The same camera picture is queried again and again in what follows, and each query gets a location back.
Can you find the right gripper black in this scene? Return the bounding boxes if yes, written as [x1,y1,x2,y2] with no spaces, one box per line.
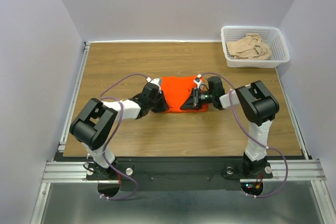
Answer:
[180,87,215,110]

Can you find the orange t-shirt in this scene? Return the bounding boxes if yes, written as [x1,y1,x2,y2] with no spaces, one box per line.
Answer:
[160,76,208,113]

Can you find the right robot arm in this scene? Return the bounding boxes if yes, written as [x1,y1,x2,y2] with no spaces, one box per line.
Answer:
[180,75,279,177]

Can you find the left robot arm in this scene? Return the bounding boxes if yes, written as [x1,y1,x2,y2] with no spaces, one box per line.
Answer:
[69,82,169,179]

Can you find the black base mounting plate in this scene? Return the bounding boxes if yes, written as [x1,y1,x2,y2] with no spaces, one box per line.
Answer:
[86,155,274,192]

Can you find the white plastic laundry basket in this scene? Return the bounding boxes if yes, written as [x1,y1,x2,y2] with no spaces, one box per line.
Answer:
[220,26,290,68]

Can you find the beige t-shirt in basket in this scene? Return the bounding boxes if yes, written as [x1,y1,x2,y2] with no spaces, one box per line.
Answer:
[226,33,272,60]

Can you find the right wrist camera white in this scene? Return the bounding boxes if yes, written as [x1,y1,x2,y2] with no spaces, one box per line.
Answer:
[193,74,204,90]

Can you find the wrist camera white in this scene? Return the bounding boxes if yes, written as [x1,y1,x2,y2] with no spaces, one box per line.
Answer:
[146,77,162,89]
[193,74,204,90]

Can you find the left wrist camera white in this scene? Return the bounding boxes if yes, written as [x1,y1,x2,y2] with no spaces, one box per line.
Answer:
[146,77,162,89]

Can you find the aluminium frame rail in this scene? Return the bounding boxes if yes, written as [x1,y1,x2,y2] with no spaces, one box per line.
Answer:
[32,42,335,223]

